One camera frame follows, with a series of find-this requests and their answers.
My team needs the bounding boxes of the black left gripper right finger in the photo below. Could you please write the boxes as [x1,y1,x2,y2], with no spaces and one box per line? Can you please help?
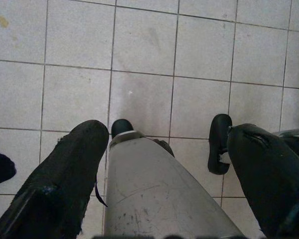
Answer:
[226,123,299,239]

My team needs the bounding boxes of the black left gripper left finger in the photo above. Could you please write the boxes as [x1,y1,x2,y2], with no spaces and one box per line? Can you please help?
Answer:
[0,119,110,239]

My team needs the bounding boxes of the dark rounded object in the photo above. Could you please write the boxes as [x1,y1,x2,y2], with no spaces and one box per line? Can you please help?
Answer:
[0,151,17,188]

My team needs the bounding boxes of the silver black right robot leg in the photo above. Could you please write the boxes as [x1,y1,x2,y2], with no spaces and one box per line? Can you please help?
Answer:
[207,114,299,175]

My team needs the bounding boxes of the silver black robot leg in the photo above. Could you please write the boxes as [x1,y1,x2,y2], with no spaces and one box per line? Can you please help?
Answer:
[104,119,244,237]
[207,114,299,175]

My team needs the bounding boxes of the silver black left robot leg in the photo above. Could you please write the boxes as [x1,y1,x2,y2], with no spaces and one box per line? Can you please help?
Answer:
[104,119,244,237]

